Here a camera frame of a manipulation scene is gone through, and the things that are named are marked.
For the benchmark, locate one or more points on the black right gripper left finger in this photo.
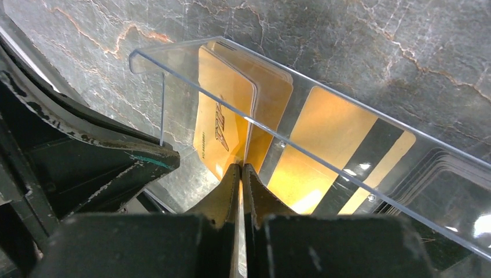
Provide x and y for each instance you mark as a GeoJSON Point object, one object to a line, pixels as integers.
{"type": "Point", "coordinates": [198, 243]}

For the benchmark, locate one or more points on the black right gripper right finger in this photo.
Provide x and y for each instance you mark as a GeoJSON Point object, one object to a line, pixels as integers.
{"type": "Point", "coordinates": [281, 243]}

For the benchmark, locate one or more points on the clear acrylic card box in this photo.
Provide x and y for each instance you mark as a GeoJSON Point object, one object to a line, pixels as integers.
{"type": "Point", "coordinates": [444, 188]}

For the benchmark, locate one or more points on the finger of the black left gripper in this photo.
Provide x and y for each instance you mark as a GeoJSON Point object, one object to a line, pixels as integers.
{"type": "Point", "coordinates": [59, 158]}

